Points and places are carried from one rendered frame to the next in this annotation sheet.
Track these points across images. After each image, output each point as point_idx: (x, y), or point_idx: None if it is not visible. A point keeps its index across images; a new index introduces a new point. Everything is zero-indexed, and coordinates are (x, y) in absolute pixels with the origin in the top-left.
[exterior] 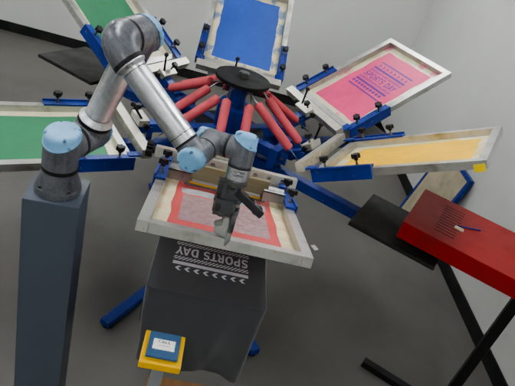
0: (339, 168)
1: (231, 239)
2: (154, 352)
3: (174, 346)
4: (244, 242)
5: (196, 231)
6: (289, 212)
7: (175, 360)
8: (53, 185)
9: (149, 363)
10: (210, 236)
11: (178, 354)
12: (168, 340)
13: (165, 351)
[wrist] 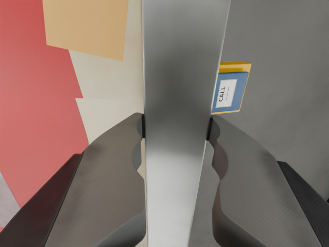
0: None
1: (199, 110)
2: (237, 102)
3: (228, 80)
4: (212, 14)
5: (183, 229)
6: None
7: (248, 74)
8: None
9: (242, 100)
10: (197, 191)
11: (239, 73)
12: (218, 90)
13: (236, 90)
